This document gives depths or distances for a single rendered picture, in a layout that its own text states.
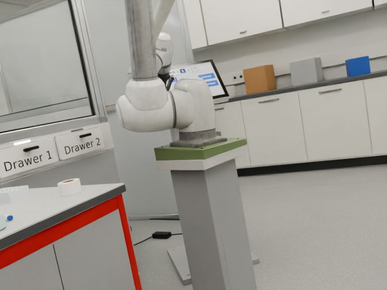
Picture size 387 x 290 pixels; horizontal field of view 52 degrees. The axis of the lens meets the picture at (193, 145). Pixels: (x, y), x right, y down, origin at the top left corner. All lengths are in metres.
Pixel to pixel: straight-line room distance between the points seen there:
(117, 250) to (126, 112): 0.51
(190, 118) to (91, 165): 0.70
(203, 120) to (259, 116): 2.75
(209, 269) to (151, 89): 0.77
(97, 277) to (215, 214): 0.55
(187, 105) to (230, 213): 0.48
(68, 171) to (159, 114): 0.63
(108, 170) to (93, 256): 0.96
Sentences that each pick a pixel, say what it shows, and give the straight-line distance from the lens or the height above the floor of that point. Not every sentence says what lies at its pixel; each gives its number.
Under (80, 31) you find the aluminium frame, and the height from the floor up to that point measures 1.43.
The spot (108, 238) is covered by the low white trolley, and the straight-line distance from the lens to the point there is 1.29.
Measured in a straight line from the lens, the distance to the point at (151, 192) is 3.47.
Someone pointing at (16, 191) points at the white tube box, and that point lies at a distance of 1.46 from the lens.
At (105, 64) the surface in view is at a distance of 3.52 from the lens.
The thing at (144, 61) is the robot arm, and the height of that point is 1.16.
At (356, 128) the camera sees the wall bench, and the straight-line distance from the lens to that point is 4.19.
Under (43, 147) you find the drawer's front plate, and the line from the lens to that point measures 1.85.
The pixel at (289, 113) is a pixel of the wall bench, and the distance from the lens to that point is 4.23.
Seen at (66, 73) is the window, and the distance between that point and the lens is 2.06.
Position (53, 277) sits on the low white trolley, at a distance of 1.16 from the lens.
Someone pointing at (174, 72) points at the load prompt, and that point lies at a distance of 2.37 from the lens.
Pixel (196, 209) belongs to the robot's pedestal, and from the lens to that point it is 1.63.
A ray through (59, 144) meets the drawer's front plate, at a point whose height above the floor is 0.89.
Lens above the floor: 1.00
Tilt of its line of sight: 7 degrees down
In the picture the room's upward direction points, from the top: 10 degrees counter-clockwise
